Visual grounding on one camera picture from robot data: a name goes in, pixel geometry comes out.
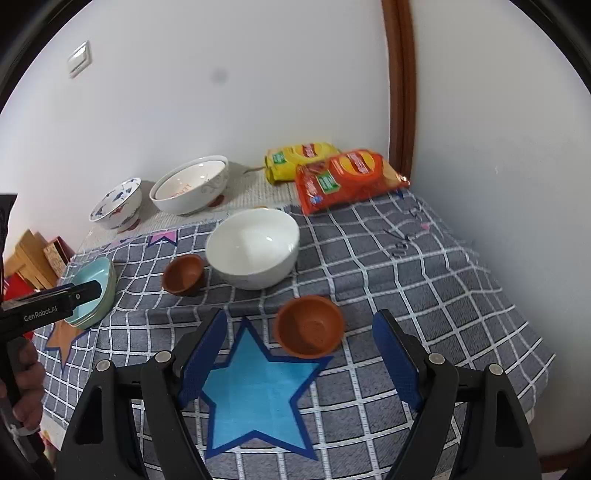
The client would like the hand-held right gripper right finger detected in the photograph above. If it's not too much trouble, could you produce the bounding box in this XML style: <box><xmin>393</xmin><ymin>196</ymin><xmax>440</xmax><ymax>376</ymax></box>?
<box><xmin>372</xmin><ymin>309</ymin><xmax>543</xmax><ymax>480</ymax></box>

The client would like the teal plate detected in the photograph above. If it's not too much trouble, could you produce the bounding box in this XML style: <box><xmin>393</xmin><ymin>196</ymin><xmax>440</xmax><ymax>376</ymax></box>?
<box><xmin>64</xmin><ymin>257</ymin><xmax>114</xmax><ymax>323</ymax></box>

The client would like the white light switch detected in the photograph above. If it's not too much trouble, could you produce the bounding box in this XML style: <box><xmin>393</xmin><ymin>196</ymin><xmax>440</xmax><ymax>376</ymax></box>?
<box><xmin>67</xmin><ymin>41</ymin><xmax>92</xmax><ymax>78</ymax></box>

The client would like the person's left hand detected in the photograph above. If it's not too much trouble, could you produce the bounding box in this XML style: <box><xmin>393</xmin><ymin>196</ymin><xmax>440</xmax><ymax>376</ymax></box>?
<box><xmin>0</xmin><ymin>339</ymin><xmax>47</xmax><ymax>435</ymax></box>

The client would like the patterned brown box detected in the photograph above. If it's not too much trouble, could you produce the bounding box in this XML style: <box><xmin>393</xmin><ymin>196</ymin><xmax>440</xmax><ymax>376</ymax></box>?
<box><xmin>44</xmin><ymin>236</ymin><xmax>75</xmax><ymax>278</ymax></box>

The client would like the small brown bowl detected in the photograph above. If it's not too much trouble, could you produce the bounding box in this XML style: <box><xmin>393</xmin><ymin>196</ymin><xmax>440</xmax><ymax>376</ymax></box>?
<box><xmin>161</xmin><ymin>254</ymin><xmax>206</xmax><ymax>296</ymax></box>
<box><xmin>274</xmin><ymin>296</ymin><xmax>345</xmax><ymax>358</ymax></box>

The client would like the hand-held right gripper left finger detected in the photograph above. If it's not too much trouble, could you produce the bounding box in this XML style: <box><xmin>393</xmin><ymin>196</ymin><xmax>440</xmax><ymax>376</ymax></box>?
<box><xmin>58</xmin><ymin>308</ymin><xmax>228</xmax><ymax>480</ymax></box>

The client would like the red snack bag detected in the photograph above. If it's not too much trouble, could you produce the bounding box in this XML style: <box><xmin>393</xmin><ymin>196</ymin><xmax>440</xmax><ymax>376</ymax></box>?
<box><xmin>294</xmin><ymin>148</ymin><xmax>411</xmax><ymax>216</ymax></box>

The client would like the grey plaid star tablecloth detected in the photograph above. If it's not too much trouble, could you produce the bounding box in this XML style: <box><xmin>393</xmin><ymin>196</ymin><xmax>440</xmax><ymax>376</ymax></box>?
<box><xmin>32</xmin><ymin>189</ymin><xmax>557</xmax><ymax>480</ymax></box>

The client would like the brown wooden door frame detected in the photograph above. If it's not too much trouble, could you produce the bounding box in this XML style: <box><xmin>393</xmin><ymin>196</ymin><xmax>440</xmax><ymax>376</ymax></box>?
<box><xmin>381</xmin><ymin>0</ymin><xmax>416</xmax><ymax>178</ymax></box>

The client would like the large printed white bowl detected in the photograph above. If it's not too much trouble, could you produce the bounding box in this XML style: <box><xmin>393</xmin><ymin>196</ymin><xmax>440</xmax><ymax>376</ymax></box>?
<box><xmin>149</xmin><ymin>156</ymin><xmax>230</xmax><ymax>216</ymax></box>

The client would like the pink plate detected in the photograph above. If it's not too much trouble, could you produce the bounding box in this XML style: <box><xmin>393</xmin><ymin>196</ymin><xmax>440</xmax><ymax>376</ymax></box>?
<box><xmin>78</xmin><ymin>263</ymin><xmax>116</xmax><ymax>326</ymax></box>

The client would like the blue patterned white bowl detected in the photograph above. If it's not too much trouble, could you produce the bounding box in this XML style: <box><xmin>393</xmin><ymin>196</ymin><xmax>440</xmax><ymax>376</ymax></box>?
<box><xmin>89</xmin><ymin>178</ymin><xmax>142</xmax><ymax>232</ymax></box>

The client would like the wooden box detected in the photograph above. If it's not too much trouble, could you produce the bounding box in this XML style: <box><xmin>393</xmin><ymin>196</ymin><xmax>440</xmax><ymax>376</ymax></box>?
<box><xmin>14</xmin><ymin>230</ymin><xmax>61</xmax><ymax>289</ymax></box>

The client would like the plain white bowl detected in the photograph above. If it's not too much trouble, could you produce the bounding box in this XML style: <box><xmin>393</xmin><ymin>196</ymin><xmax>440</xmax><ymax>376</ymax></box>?
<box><xmin>205</xmin><ymin>209</ymin><xmax>301</xmax><ymax>291</ymax></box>

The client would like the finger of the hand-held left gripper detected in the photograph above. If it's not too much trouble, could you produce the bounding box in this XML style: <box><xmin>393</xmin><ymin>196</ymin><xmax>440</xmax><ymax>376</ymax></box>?
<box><xmin>44</xmin><ymin>281</ymin><xmax>103</xmax><ymax>311</ymax></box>

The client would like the yellow snack bag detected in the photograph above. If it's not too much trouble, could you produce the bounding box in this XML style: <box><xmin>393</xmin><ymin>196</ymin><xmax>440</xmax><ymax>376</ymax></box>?
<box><xmin>264</xmin><ymin>142</ymin><xmax>341</xmax><ymax>186</ymax></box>

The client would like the green plate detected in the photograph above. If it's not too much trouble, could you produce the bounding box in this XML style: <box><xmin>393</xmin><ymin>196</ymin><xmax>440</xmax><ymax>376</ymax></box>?
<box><xmin>69</xmin><ymin>268</ymin><xmax>117</xmax><ymax>330</ymax></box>

